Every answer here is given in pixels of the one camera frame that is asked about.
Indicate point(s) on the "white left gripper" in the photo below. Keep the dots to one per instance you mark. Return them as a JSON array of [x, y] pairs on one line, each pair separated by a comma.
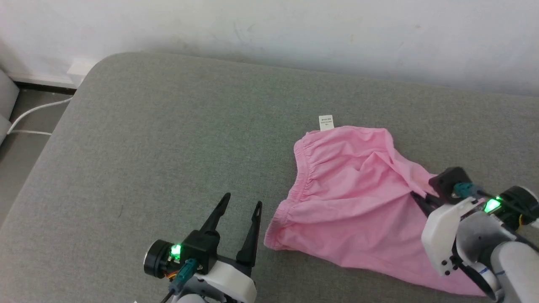
[[231, 282]]

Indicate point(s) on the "grey fabric sofa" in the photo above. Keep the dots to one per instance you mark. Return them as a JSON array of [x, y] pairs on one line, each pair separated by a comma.
[[168, 147]]

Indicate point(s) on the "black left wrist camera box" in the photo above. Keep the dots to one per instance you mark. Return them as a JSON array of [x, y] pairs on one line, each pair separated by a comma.
[[202, 248]]

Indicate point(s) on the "white furniture piece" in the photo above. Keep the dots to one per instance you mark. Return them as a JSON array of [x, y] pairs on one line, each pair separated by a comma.
[[6, 101]]

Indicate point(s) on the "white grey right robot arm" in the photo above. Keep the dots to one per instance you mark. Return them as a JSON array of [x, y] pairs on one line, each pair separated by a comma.
[[513, 269]]

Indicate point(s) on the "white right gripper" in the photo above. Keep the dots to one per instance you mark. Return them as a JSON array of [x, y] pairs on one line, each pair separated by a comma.
[[440, 235]]

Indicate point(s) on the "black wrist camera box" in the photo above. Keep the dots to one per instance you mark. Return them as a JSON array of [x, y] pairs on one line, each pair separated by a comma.
[[446, 183], [202, 248]]

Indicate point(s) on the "pink shorts with white label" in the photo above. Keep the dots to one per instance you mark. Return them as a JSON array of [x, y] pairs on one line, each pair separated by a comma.
[[358, 202]]

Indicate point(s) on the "white wall socket plate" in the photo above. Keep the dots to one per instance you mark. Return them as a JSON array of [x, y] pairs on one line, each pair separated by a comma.
[[82, 67]]

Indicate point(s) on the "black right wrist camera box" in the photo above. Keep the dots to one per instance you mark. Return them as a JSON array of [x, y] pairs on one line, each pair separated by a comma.
[[446, 183]]

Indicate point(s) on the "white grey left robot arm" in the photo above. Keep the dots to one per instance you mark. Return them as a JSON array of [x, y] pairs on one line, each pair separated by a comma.
[[189, 299]]

